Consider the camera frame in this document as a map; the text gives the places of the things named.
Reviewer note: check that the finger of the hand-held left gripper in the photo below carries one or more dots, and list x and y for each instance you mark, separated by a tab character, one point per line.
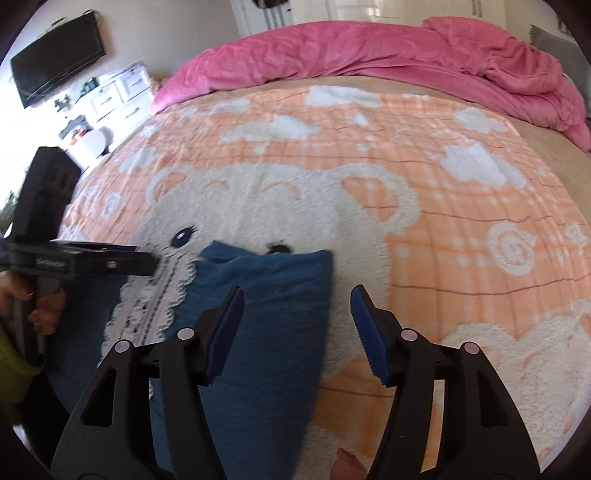
120	262

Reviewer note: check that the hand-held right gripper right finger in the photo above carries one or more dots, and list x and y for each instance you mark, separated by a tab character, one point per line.
369	339

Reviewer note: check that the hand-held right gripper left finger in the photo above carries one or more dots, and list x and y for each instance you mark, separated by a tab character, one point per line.
226	330

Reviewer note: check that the blue denim pants lace trim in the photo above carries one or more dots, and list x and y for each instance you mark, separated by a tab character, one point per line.
277	304

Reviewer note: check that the person's left hand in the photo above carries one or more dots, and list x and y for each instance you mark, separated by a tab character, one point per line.
44	309

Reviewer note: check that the person's right hand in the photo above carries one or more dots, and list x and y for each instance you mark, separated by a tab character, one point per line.
347	464

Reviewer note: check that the white round stool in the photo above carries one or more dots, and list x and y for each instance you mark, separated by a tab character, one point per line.
90	147

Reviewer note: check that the white drawer unit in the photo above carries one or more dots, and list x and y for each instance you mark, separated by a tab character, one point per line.
120	92

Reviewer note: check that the orange bear printed blanket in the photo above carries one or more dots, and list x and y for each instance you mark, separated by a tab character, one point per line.
415	207

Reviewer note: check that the brown plush toy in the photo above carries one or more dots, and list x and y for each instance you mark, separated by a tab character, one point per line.
158	83

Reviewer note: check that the beige bed sheet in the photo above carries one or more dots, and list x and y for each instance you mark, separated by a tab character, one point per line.
561	143

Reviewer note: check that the pink duvet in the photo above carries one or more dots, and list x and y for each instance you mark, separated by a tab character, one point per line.
369	50

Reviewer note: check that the hanging dark clothes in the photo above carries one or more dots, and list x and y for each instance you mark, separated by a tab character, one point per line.
268	11

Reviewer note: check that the white wardrobe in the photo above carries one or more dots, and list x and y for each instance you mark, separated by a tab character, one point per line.
415	7

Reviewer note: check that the grey padded headboard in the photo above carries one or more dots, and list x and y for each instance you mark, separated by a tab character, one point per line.
556	50

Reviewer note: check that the black wall television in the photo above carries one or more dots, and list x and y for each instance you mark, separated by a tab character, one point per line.
55	57

